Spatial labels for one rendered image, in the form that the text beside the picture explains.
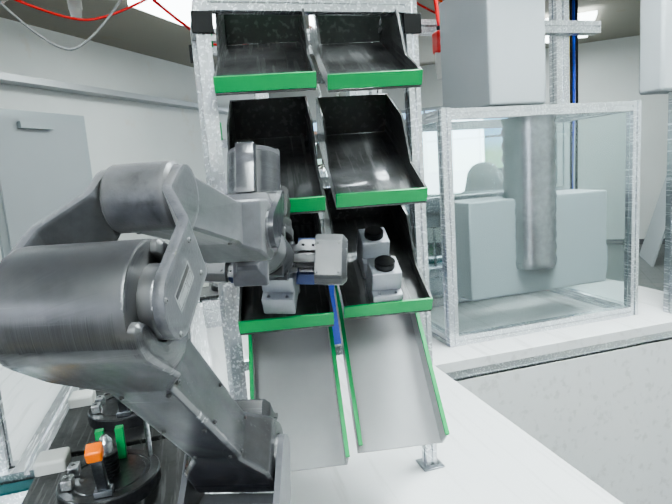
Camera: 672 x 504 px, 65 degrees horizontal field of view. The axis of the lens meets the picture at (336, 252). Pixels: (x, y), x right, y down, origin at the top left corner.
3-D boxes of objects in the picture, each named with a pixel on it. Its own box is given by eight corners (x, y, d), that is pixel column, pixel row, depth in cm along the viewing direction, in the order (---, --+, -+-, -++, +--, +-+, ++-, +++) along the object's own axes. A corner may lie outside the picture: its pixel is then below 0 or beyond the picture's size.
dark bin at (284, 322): (334, 326, 73) (333, 284, 69) (240, 336, 72) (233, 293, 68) (315, 225, 97) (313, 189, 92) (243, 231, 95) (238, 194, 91)
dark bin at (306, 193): (325, 212, 71) (324, 161, 67) (228, 220, 70) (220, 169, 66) (308, 136, 94) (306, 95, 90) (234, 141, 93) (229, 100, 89)
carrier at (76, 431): (195, 439, 93) (187, 372, 91) (45, 469, 86) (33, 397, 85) (193, 388, 116) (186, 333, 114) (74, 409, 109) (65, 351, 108)
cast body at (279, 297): (295, 314, 71) (291, 279, 66) (263, 314, 71) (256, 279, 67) (301, 270, 77) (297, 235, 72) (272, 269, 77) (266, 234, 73)
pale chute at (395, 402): (443, 443, 79) (449, 433, 75) (356, 454, 77) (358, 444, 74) (405, 286, 95) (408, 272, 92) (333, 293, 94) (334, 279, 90)
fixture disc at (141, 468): (159, 503, 72) (157, 489, 71) (46, 528, 68) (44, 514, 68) (163, 452, 85) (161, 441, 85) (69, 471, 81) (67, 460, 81)
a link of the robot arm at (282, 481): (280, 543, 41) (273, 468, 40) (169, 544, 42) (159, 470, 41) (294, 492, 47) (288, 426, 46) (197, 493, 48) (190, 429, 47)
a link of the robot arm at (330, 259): (343, 277, 57) (345, 222, 58) (176, 274, 58) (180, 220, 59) (346, 285, 65) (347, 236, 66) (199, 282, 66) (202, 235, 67)
